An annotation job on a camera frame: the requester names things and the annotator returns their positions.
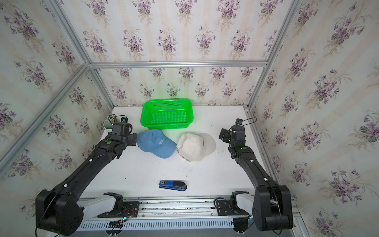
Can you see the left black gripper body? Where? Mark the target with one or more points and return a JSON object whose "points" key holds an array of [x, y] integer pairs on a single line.
{"points": [[131, 139]]}

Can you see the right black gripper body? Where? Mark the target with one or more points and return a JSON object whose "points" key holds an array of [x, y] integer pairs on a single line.
{"points": [[226, 137]]}

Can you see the blue baseball cap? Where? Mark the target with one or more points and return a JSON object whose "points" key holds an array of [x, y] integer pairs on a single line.
{"points": [[155, 142]]}

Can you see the white baseball cap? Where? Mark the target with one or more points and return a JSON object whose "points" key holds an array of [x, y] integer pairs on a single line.
{"points": [[195, 147]]}

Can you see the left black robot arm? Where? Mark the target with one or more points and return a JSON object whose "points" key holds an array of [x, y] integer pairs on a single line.
{"points": [[58, 210]]}

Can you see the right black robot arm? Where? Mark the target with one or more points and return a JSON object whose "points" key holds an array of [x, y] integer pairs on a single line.
{"points": [[271, 205]]}

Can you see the mint green pencil cup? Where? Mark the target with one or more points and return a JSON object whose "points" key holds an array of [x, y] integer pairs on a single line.
{"points": [[109, 122]]}

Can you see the green plastic basket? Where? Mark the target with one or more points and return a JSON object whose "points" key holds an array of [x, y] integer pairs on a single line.
{"points": [[167, 114]]}

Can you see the blue stapler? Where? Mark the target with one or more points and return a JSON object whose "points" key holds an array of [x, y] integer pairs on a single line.
{"points": [[173, 185]]}

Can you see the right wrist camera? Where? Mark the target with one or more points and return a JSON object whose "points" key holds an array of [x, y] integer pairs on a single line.
{"points": [[239, 121]]}

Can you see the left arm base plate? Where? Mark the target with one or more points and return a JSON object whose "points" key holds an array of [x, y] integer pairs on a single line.
{"points": [[128, 209]]}

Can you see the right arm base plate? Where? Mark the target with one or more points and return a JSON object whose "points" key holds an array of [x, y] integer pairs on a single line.
{"points": [[224, 208]]}

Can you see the aluminium front rail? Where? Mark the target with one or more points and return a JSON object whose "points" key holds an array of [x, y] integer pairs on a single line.
{"points": [[160, 208]]}

